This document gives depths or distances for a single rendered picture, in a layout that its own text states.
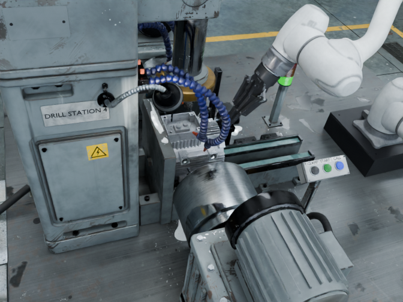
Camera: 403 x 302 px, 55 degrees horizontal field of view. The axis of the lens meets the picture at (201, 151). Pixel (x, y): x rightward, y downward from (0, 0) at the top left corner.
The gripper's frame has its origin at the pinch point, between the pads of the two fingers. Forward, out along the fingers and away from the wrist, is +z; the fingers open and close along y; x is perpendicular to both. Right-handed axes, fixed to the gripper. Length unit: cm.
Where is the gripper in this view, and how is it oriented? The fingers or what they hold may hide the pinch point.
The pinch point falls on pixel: (231, 117)
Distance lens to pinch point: 128.0
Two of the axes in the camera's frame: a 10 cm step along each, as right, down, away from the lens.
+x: 7.7, 2.3, 6.0
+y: 3.0, 6.9, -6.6
